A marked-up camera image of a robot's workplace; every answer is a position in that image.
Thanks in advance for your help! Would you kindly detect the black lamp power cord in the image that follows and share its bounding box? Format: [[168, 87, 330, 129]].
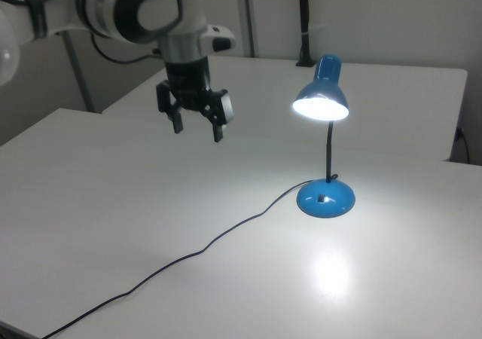
[[40, 179, 314, 339]]

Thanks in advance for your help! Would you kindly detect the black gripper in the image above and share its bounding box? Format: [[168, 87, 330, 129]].
[[155, 55, 235, 144]]

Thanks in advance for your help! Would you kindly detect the blue desk lamp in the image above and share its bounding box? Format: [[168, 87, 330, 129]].
[[291, 53, 356, 218]]

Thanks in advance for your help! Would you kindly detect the black wall cable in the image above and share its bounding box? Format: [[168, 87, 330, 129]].
[[456, 127, 471, 165]]

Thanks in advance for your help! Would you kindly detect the black hanging robot cable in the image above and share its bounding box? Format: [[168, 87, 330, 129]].
[[91, 33, 163, 65]]

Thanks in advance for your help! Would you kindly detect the grey partition post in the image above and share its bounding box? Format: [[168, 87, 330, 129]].
[[61, 29, 96, 113], [236, 0, 261, 58]]

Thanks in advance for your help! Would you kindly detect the black clamped pole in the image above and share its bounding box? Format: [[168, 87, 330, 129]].
[[295, 0, 316, 67]]

